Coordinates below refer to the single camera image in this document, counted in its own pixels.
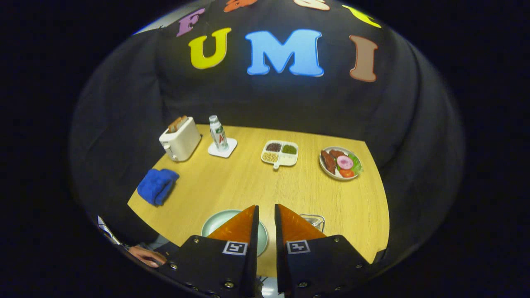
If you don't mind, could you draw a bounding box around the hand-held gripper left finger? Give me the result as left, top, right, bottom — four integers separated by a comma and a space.
159, 204, 260, 298

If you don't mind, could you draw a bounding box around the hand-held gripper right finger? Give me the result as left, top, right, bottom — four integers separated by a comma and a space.
274, 203, 371, 298

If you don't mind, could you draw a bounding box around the pale green plate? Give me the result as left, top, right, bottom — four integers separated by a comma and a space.
201, 209, 269, 257

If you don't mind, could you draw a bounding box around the white divided dish of beans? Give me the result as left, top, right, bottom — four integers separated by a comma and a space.
260, 140, 299, 171

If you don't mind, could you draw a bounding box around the white plate of food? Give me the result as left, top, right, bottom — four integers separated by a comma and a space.
319, 146, 364, 181

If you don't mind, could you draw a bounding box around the white square coaster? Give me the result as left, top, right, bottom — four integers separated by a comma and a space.
207, 137, 238, 159

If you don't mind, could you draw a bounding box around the blue folded cloth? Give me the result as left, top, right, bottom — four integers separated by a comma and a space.
137, 168, 180, 207

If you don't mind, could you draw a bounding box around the white labelled bottle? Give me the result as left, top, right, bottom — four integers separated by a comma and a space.
209, 115, 229, 151

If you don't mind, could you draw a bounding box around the white toaster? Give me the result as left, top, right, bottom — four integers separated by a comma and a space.
159, 116, 202, 162

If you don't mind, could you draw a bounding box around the white laptop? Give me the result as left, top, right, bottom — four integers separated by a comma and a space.
97, 215, 123, 247

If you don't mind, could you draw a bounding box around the metal wire cutlery rack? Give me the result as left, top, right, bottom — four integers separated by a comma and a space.
299, 214, 325, 233

